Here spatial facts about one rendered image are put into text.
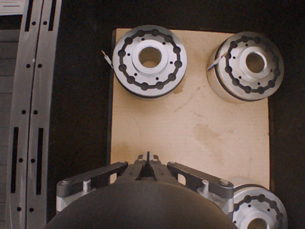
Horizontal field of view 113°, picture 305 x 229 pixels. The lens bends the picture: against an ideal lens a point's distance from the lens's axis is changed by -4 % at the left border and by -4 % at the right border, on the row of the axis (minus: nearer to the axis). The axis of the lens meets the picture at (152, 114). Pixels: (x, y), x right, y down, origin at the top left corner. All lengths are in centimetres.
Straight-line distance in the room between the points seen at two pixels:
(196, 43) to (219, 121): 14
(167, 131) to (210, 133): 7
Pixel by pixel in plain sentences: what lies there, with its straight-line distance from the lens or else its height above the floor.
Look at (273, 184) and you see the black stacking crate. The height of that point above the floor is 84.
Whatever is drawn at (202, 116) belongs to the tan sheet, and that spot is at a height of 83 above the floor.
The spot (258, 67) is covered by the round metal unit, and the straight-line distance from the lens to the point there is 23.
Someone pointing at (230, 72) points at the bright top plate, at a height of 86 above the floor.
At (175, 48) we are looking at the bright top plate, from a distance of 18.
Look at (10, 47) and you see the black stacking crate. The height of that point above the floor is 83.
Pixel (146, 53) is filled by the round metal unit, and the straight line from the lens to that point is 18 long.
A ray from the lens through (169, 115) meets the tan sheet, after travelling 18.
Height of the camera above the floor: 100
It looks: 87 degrees down
